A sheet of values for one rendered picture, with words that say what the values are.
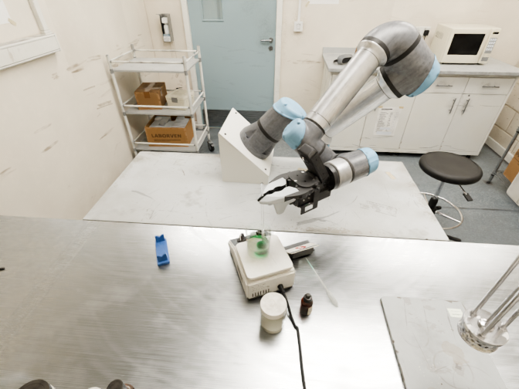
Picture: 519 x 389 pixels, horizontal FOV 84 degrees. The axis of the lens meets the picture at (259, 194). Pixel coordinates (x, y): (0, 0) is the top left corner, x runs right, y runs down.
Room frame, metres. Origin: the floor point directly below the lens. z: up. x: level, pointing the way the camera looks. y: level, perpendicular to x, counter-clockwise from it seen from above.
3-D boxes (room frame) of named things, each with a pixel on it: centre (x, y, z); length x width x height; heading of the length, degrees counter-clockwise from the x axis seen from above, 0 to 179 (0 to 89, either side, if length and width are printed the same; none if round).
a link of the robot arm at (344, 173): (0.63, -0.19, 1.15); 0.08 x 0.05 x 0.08; 32
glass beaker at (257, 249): (0.50, 0.00, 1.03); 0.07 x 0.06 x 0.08; 71
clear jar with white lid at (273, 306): (0.36, -0.03, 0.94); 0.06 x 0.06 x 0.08
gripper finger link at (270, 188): (0.54, -0.03, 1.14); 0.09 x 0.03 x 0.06; 121
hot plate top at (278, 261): (0.49, -0.01, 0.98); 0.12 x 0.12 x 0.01; 19
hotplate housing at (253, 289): (0.52, 0.00, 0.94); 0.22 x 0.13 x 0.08; 19
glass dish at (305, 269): (0.51, -0.14, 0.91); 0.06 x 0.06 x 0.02
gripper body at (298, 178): (0.58, -0.13, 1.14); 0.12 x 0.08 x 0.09; 122
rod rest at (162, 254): (0.58, 0.29, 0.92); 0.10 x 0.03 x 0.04; 20
